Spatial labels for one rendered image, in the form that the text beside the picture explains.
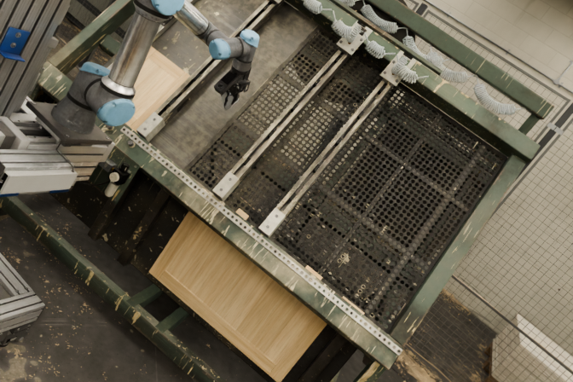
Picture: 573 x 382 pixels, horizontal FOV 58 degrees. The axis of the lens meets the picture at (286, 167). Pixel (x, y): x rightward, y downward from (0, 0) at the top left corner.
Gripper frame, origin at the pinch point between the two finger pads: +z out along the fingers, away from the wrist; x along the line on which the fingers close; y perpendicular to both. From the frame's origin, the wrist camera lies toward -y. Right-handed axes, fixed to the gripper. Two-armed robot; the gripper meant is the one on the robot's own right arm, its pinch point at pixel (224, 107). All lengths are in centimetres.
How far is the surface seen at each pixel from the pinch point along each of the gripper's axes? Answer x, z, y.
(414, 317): -113, 45, 23
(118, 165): 34, 54, -21
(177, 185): 5.4, 47.9, -10.0
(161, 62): 61, 24, 23
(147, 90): 54, 33, 10
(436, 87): -52, -14, 99
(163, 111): 38, 34, 7
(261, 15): 41, -6, 68
